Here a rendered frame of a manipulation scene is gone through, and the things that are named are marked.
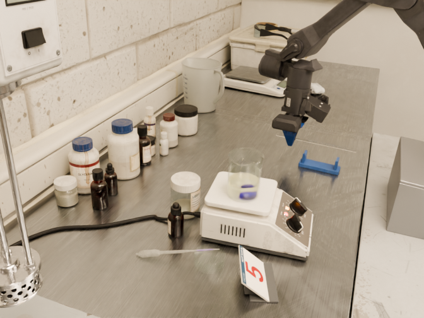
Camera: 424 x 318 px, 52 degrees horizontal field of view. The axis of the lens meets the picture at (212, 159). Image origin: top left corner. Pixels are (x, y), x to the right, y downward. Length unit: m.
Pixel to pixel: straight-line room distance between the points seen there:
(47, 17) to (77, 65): 0.69
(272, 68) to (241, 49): 0.78
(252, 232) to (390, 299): 0.25
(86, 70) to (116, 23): 0.17
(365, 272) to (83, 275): 0.48
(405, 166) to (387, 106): 1.29
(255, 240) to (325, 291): 0.14
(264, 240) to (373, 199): 0.34
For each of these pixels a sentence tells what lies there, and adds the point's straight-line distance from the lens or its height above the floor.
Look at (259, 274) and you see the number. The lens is 0.75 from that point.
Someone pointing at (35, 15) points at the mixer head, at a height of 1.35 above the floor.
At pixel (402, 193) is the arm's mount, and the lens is 0.90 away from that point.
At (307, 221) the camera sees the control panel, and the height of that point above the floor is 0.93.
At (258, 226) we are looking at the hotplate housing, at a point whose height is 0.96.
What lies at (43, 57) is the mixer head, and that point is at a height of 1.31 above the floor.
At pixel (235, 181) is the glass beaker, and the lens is 0.76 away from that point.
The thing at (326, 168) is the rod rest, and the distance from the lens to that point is 1.11.
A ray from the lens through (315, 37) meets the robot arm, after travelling 0.99.
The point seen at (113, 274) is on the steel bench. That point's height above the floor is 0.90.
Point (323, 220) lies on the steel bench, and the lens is 0.93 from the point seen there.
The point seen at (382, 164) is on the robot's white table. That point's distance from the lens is 1.21.
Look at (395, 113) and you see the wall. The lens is 2.23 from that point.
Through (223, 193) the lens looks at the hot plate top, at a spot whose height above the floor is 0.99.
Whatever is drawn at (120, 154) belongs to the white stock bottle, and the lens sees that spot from 0.99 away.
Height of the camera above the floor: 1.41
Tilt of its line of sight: 27 degrees down
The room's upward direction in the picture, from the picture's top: 3 degrees clockwise
